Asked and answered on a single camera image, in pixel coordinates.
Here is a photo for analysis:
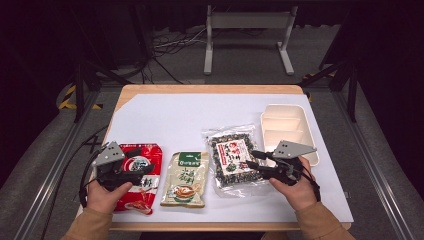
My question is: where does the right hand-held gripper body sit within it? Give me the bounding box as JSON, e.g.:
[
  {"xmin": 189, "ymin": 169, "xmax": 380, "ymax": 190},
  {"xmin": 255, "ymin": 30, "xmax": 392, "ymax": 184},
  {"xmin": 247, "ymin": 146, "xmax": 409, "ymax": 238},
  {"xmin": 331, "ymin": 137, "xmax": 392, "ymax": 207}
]
[{"xmin": 262, "ymin": 140, "xmax": 317, "ymax": 187}]

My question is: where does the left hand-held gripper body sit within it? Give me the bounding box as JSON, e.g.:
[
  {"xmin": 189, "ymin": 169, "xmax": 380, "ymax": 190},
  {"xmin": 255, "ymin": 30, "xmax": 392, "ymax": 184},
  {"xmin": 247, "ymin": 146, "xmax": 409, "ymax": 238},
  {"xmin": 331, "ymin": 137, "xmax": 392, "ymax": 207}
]
[{"xmin": 91, "ymin": 141, "xmax": 145, "ymax": 192}]

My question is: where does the red snack packet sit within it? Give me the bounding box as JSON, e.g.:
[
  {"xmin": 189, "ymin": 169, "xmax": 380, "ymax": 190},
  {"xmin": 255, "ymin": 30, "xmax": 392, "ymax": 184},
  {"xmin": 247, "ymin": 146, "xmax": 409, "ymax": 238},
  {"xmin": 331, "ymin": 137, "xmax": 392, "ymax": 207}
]
[{"xmin": 113, "ymin": 143, "xmax": 164, "ymax": 216}]

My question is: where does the person's left hand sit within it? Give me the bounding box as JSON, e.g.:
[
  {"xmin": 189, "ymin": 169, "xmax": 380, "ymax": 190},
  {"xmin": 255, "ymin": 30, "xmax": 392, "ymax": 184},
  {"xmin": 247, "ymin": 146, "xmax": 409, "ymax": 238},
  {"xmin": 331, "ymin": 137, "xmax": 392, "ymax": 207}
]
[{"xmin": 85, "ymin": 179, "xmax": 134, "ymax": 215}]

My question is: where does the person's right hand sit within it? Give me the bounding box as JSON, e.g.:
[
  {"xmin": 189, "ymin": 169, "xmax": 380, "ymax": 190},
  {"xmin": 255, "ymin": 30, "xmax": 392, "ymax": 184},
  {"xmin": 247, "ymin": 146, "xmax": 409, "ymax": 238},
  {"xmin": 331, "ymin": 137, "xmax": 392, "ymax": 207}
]
[{"xmin": 268, "ymin": 156, "xmax": 318, "ymax": 212}]

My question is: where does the cream divided lunch box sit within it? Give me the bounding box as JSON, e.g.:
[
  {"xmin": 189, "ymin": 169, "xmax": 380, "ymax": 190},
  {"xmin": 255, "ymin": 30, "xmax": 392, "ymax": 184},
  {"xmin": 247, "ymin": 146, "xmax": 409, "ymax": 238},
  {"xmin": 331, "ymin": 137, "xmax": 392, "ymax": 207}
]
[{"xmin": 259, "ymin": 103, "xmax": 321, "ymax": 168}]

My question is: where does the clear seaweed snack packet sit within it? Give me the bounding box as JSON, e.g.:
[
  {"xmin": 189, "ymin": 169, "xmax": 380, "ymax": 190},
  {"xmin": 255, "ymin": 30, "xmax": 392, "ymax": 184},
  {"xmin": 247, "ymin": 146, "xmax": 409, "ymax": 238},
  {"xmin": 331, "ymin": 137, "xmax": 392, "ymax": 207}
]
[{"xmin": 201, "ymin": 123, "xmax": 278, "ymax": 199}]

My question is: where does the beige and green snack packet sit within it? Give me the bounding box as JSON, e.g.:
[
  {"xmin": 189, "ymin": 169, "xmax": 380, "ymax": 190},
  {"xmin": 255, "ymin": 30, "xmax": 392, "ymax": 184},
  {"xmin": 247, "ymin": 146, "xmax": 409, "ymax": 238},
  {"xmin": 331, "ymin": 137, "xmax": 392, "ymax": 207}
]
[{"xmin": 159, "ymin": 151, "xmax": 211, "ymax": 209}]

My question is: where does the white paper sheet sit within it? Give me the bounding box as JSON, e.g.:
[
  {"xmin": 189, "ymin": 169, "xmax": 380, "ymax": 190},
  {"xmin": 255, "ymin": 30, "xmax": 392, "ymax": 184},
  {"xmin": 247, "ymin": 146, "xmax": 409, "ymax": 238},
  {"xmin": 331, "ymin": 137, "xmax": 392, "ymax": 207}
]
[{"xmin": 105, "ymin": 93, "xmax": 355, "ymax": 224}]

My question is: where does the yellow and black floor tape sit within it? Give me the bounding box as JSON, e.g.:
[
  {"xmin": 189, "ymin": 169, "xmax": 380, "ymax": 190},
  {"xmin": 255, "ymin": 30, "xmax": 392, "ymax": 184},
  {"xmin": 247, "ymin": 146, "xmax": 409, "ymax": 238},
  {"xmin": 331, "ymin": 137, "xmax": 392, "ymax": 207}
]
[
  {"xmin": 301, "ymin": 71, "xmax": 337, "ymax": 82},
  {"xmin": 58, "ymin": 84, "xmax": 103, "ymax": 111}
]

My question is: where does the black metal stand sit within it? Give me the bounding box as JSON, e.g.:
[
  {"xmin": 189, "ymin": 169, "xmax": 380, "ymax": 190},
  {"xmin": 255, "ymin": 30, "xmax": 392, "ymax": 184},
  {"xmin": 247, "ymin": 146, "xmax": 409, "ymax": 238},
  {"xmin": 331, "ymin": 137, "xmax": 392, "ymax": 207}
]
[
  {"xmin": 71, "ymin": 59, "xmax": 135, "ymax": 124},
  {"xmin": 301, "ymin": 59, "xmax": 360, "ymax": 124}
]

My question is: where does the left hand-held gripper cable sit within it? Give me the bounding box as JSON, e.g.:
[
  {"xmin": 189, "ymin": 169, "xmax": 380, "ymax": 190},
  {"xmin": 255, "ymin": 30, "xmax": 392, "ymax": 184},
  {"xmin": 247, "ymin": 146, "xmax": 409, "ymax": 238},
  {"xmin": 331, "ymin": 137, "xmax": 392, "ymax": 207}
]
[{"xmin": 77, "ymin": 142, "xmax": 112, "ymax": 209}]

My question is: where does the hand-held gripper cable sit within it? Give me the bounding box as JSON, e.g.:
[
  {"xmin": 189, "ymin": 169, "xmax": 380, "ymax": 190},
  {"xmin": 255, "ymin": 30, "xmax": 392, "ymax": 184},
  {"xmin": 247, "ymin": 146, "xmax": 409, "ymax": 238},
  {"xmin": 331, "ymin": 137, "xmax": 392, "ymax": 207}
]
[
  {"xmin": 77, "ymin": 142, "xmax": 112, "ymax": 209},
  {"xmin": 299, "ymin": 165, "xmax": 322, "ymax": 203}
]

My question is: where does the right hand-held gripper cable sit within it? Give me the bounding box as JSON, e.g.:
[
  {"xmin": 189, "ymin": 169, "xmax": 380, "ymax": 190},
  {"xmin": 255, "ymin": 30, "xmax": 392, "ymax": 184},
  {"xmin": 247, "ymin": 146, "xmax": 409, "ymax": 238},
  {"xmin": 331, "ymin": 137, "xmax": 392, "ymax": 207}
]
[{"xmin": 299, "ymin": 165, "xmax": 322, "ymax": 203}]

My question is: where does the aluminium floor rail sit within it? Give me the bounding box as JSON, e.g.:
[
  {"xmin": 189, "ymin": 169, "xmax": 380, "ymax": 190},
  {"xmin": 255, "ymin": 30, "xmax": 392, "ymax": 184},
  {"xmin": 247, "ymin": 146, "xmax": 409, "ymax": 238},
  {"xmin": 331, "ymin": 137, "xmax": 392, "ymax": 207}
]
[
  {"xmin": 12, "ymin": 89, "xmax": 102, "ymax": 240},
  {"xmin": 332, "ymin": 89, "xmax": 416, "ymax": 240}
]

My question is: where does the bundle of floor cables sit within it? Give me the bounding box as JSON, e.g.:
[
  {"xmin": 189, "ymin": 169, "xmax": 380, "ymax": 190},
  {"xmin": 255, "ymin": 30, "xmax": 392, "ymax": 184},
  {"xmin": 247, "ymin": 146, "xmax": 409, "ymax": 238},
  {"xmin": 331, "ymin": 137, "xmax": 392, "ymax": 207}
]
[{"xmin": 139, "ymin": 27, "xmax": 208, "ymax": 85}]

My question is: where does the white metal table frame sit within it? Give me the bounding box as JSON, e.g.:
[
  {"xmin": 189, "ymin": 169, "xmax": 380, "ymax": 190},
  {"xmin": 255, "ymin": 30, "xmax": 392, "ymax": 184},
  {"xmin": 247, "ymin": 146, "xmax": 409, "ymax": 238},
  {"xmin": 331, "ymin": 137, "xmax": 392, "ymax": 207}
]
[{"xmin": 203, "ymin": 4, "xmax": 300, "ymax": 76}]

